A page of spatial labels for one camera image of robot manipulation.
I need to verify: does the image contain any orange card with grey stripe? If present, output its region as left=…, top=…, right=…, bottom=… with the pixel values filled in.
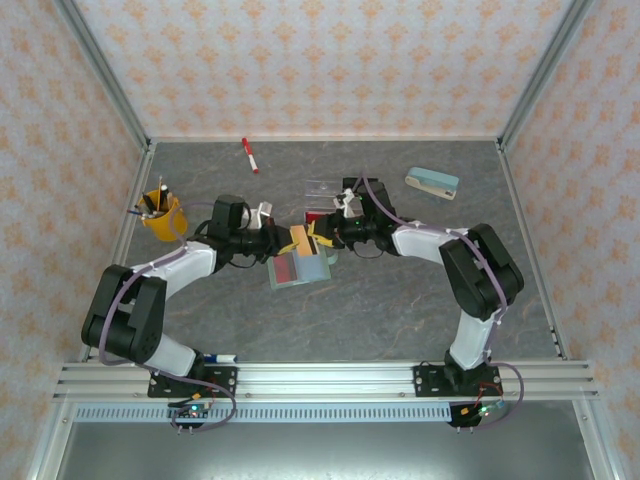
left=288, top=224, right=322, bottom=260

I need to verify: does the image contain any green card holder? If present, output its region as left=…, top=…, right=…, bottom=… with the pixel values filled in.
left=266, top=248, right=340, bottom=292

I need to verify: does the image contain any clear acrylic card box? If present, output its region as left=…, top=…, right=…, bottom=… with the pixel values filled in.
left=302, top=177, right=346, bottom=224

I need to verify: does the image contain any red and white marker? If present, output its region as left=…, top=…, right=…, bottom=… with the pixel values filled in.
left=241, top=137, right=261, bottom=175

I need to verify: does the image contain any yellow pen cup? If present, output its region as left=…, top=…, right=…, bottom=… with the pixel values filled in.
left=138, top=192, right=190, bottom=243

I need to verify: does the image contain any blue and cream stapler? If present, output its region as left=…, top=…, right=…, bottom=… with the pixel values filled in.
left=403, top=166, right=461, bottom=202

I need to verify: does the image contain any grey metal panel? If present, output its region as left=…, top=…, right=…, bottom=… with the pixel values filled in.
left=54, top=422, right=589, bottom=480

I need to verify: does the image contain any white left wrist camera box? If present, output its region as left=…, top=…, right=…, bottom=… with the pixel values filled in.
left=244, top=200, right=277, bottom=231

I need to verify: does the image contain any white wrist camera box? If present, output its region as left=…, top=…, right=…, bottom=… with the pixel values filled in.
left=333, top=188, right=358, bottom=215
left=244, top=200, right=277, bottom=231

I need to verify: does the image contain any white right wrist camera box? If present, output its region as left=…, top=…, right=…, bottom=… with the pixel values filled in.
left=333, top=188, right=358, bottom=215

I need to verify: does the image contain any back aluminium frame rail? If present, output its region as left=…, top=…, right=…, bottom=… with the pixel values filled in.
left=148, top=134, right=502, bottom=145

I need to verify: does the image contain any aluminium frame rail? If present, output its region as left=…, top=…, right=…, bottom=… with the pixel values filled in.
left=78, top=141, right=157, bottom=362
left=496, top=139, right=570, bottom=362
left=148, top=134, right=502, bottom=145

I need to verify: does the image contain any left side aluminium frame rail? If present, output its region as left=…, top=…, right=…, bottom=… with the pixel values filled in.
left=78, top=141, right=157, bottom=362

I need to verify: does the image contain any aluminium front mounting rail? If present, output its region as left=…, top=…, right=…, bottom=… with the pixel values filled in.
left=52, top=360, right=600, bottom=402

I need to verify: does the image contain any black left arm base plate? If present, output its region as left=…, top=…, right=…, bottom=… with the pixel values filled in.
left=147, top=364, right=239, bottom=399

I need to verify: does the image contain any right side aluminium frame rail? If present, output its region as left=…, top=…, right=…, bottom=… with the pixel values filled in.
left=496, top=139, right=570, bottom=362

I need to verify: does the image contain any slotted grey cable duct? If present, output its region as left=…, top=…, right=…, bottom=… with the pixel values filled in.
left=74, top=403, right=451, bottom=424

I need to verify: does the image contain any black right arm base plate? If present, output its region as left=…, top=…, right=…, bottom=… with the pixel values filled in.
left=412, top=364, right=503, bottom=399

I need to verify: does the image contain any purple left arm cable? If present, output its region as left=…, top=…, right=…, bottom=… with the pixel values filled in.
left=98, top=201, right=237, bottom=433

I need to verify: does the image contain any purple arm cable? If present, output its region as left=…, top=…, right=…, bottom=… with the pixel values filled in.
left=360, top=173, right=525, bottom=431
left=98, top=201, right=237, bottom=433

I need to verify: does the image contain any back left aluminium frame post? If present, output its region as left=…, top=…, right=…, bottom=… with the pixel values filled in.
left=52, top=0, right=154, bottom=151

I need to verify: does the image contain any aluminium frame post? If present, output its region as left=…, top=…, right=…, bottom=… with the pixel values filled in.
left=52, top=0, right=154, bottom=151
left=27, top=399, right=77, bottom=480
left=573, top=399, right=615, bottom=480
left=498, top=0, right=595, bottom=151

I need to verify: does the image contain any back right aluminium frame post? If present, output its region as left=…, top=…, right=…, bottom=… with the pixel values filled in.
left=498, top=0, right=595, bottom=151

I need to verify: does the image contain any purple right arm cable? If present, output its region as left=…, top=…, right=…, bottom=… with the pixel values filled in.
left=360, top=173, right=525, bottom=431

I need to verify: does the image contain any front left aluminium frame post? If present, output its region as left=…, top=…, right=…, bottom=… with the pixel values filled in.
left=27, top=399, right=77, bottom=480

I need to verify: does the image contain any front right aluminium frame post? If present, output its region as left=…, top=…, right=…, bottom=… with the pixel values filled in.
left=573, top=399, right=615, bottom=480

